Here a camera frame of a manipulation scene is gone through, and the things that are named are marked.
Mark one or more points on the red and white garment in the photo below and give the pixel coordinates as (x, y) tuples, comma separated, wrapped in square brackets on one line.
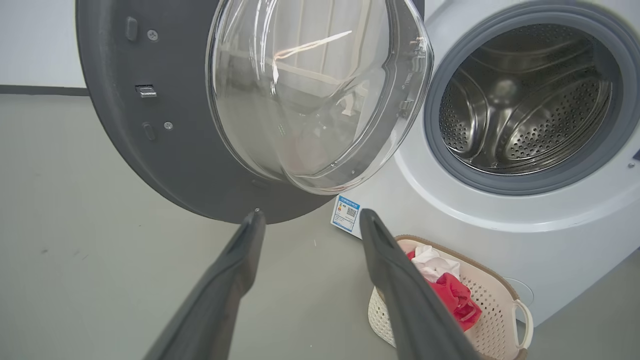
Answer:
[(450, 295)]

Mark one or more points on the grey washer door with glass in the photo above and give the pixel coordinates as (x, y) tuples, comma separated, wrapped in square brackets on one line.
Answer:
[(150, 165)]

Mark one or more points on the cream perforated laundry basket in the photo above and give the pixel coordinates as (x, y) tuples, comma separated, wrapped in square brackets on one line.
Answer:
[(495, 325)]

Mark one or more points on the blue energy label sticker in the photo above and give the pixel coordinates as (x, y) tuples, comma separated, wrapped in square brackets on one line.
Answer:
[(346, 214)]

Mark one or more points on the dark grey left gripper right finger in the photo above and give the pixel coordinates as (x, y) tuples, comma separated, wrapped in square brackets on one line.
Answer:
[(405, 300)]

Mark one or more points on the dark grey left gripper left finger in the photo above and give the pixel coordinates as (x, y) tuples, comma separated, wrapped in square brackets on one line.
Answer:
[(220, 300)]

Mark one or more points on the white front-load washing machine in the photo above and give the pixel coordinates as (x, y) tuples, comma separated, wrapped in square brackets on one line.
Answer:
[(500, 220)]

